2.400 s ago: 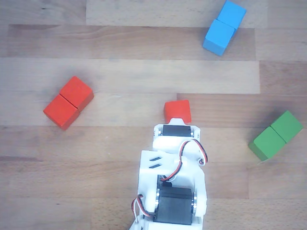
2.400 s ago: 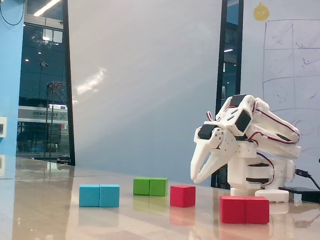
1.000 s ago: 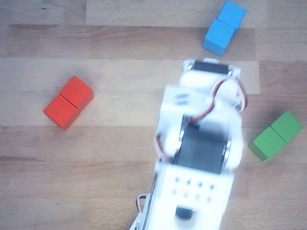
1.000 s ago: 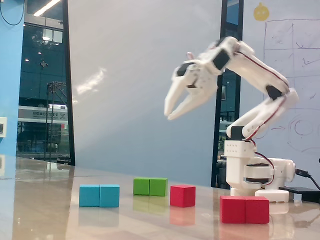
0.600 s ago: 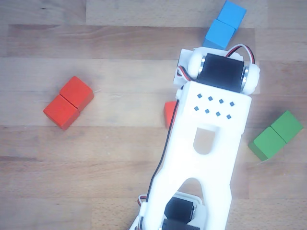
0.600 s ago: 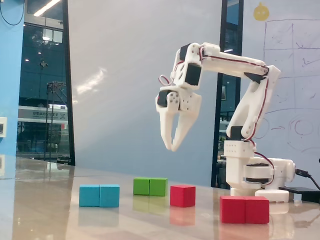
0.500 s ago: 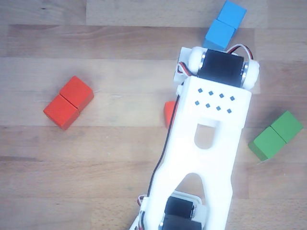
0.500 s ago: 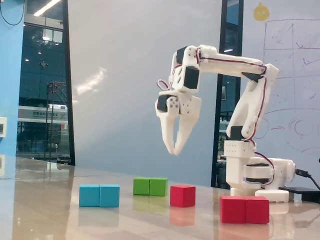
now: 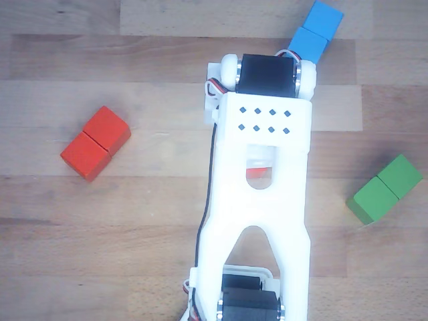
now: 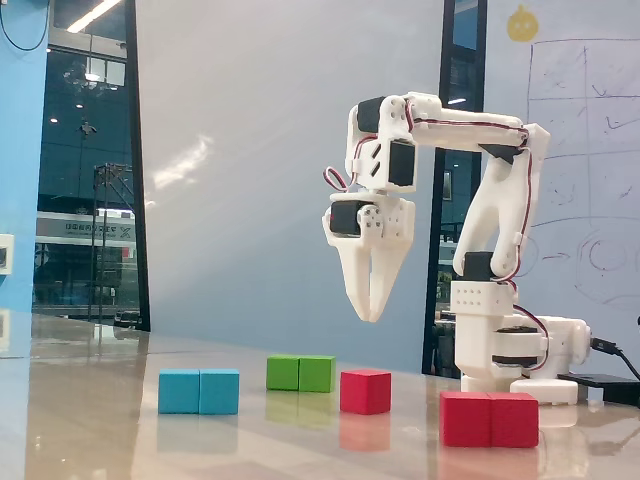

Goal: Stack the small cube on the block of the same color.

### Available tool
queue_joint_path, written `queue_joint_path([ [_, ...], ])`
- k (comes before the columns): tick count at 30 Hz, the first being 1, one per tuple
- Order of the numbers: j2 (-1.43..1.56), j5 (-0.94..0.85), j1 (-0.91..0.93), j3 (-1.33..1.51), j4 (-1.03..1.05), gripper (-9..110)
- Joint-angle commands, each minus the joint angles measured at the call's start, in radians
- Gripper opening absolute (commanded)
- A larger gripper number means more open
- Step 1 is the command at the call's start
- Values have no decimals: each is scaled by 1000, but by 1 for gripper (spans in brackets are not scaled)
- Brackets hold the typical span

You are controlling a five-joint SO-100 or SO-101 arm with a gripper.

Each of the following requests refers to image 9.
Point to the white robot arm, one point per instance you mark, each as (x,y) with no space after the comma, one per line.
(261,207)

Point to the small red cube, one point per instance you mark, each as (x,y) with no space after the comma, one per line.
(257,172)

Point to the long green block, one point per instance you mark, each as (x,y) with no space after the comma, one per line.
(384,189)

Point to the long blue block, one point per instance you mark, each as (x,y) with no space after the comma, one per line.
(317,26)

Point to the long red block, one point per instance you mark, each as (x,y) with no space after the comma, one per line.
(95,143)

